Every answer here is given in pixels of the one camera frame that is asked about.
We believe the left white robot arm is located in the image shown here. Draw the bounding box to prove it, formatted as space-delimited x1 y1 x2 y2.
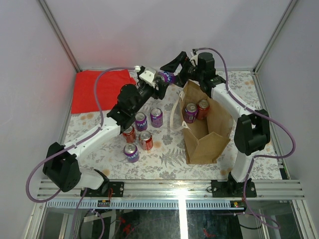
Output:
42 81 169 197

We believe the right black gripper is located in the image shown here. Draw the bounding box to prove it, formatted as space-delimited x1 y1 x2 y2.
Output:
160 52 203 88

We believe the aluminium front rail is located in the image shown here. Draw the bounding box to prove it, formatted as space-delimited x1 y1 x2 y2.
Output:
37 178 306 200

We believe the purple fanta can front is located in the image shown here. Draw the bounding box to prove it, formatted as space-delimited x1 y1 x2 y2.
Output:
123 143 140 163

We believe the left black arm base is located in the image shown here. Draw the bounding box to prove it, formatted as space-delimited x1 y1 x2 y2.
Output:
85 181 125 199

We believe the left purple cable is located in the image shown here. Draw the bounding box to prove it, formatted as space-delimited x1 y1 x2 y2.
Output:
26 66 140 239

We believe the red coke can front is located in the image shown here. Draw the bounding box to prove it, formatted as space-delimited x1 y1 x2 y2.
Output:
139 130 153 150

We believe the red folded cloth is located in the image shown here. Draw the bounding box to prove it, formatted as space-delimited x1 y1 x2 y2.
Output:
71 70 136 114

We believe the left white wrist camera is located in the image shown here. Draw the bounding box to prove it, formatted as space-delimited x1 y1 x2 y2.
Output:
134 65 158 88

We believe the purple cable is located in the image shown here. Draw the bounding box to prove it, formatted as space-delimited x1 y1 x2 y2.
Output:
26 66 140 239
191 47 297 230

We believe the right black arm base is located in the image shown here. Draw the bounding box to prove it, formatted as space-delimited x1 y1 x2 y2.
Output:
211 173 257 198

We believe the purple fanta can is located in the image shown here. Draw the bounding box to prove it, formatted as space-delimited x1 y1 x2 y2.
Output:
123 143 140 163
158 71 176 85
150 108 163 127
183 103 198 123
135 112 148 131

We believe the red coke can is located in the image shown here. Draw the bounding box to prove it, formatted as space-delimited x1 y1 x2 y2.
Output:
196 99 210 120
122 126 136 143
139 130 153 150

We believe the brown jute canvas bag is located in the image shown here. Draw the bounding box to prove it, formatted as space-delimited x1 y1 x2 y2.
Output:
169 81 234 165

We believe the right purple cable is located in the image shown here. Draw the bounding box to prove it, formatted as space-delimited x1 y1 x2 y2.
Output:
191 47 297 230

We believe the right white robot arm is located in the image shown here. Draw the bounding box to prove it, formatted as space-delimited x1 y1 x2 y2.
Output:
160 50 270 197

